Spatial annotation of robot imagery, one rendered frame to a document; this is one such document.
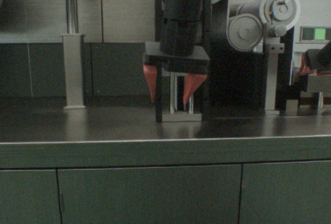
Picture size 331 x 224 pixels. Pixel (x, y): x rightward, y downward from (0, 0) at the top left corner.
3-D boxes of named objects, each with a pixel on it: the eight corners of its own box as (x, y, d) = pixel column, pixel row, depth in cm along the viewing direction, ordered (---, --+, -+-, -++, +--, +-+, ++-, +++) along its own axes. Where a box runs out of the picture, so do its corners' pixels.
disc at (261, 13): (285, 40, 97) (251, 17, 94) (285, 40, 97) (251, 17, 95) (308, 2, 95) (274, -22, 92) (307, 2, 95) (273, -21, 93)
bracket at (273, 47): (265, 115, 94) (271, 21, 88) (258, 110, 100) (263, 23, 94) (280, 115, 94) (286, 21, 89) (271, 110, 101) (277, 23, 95)
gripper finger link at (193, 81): (156, 92, 54) (162, 45, 50) (193, 94, 55) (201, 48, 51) (159, 110, 49) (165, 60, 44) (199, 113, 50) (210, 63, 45)
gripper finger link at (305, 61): (316, 83, 88) (333, 70, 80) (295, 83, 88) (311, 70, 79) (311, 64, 91) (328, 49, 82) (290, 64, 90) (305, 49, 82)
